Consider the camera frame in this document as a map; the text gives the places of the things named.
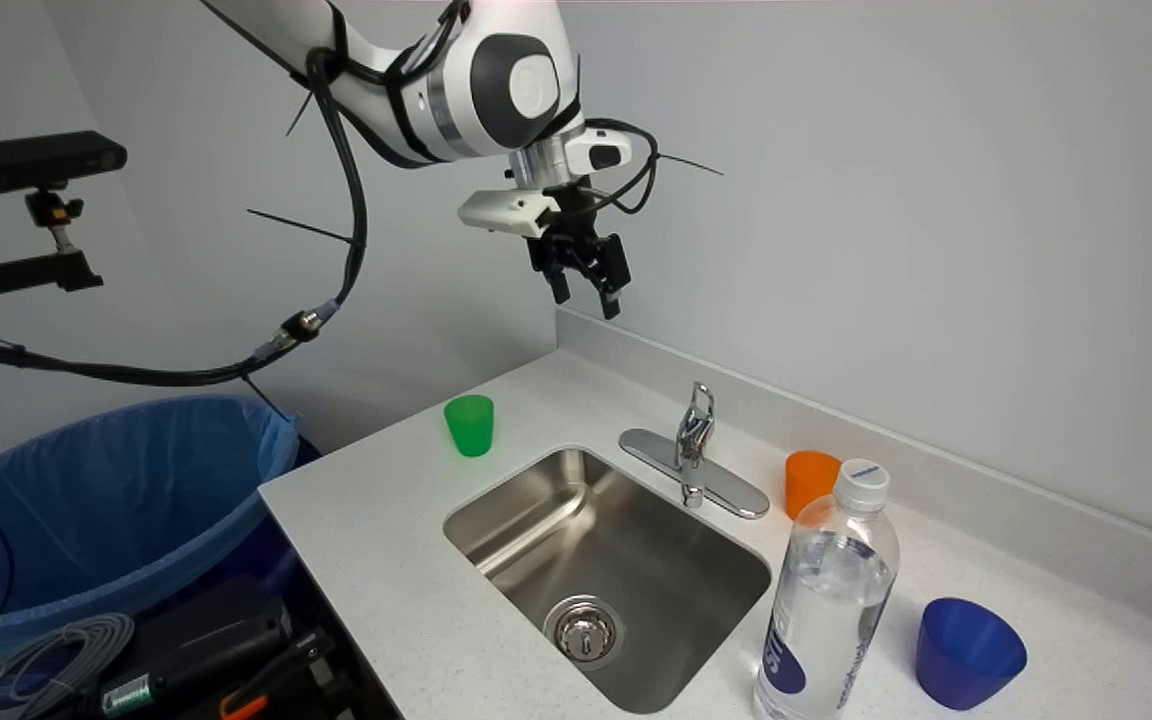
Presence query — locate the stainless steel sink basin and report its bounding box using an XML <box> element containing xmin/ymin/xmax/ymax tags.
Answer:
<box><xmin>440</xmin><ymin>445</ymin><xmax>777</xmax><ymax>715</ymax></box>

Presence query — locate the black equipment box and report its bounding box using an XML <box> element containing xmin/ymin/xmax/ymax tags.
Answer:
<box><xmin>93</xmin><ymin>568</ymin><xmax>388</xmax><ymax>720</ymax></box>

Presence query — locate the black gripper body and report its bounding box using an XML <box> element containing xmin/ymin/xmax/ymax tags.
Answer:
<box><xmin>522</xmin><ymin>177</ymin><xmax>622</xmax><ymax>271</ymax></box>

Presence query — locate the bin with blue bag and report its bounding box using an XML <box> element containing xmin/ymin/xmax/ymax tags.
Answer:
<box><xmin>0</xmin><ymin>391</ymin><xmax>307</xmax><ymax>656</ymax></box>

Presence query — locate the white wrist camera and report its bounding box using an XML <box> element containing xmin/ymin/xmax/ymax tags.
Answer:
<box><xmin>457</xmin><ymin>185</ymin><xmax>563</xmax><ymax>243</ymax></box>

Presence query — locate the green plastic cup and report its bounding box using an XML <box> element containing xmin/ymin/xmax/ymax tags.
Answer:
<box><xmin>440</xmin><ymin>391</ymin><xmax>500</xmax><ymax>462</ymax></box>

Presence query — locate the blue plastic cup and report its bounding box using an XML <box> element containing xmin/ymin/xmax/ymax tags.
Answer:
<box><xmin>913</xmin><ymin>592</ymin><xmax>1033</xmax><ymax>715</ymax></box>

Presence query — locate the chrome tap lever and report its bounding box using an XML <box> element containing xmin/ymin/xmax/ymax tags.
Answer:
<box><xmin>682</xmin><ymin>382</ymin><xmax>720</xmax><ymax>453</ymax></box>

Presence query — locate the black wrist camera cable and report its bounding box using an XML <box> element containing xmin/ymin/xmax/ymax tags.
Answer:
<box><xmin>581</xmin><ymin>117</ymin><xmax>668</xmax><ymax>221</ymax></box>

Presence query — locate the black camera on stand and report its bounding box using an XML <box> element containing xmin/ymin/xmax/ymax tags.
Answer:
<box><xmin>0</xmin><ymin>129</ymin><xmax>131</xmax><ymax>311</ymax></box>

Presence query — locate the grey coiled cable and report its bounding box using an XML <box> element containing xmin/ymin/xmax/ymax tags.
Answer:
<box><xmin>0</xmin><ymin>607</ymin><xmax>138</xmax><ymax>720</ymax></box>

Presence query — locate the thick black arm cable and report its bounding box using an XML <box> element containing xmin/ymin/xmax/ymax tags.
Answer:
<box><xmin>0</xmin><ymin>43</ymin><xmax>377</xmax><ymax>391</ymax></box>

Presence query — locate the metal sink drain strainer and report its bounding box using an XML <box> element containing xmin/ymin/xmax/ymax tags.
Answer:
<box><xmin>539</xmin><ymin>592</ymin><xmax>622</xmax><ymax>669</ymax></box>

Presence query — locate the clear plastic water bottle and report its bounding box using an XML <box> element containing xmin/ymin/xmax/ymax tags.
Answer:
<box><xmin>749</xmin><ymin>457</ymin><xmax>905</xmax><ymax>720</ymax></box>

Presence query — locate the orange plastic cup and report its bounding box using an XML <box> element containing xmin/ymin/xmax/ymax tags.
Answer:
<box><xmin>780</xmin><ymin>447</ymin><xmax>847</xmax><ymax>523</ymax></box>

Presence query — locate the chrome faucet with base plate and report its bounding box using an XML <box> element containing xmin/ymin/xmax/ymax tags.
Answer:
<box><xmin>614</xmin><ymin>396</ymin><xmax>771</xmax><ymax>523</ymax></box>

